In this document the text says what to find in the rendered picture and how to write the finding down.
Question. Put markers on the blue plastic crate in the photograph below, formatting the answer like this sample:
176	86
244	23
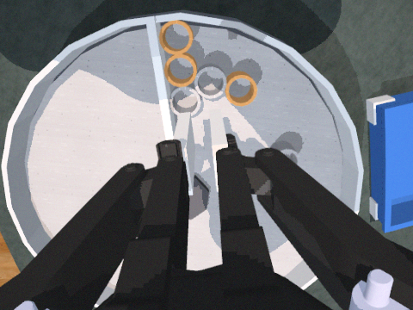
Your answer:
391	132

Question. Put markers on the tan hollow cylinder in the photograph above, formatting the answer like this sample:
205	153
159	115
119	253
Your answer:
164	43
176	81
244	100

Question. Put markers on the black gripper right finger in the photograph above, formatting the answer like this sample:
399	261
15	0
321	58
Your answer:
359	267

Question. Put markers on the grey hollow cylinder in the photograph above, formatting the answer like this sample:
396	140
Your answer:
210	93
285	146
177	108

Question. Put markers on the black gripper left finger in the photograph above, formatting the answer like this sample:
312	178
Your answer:
74	268

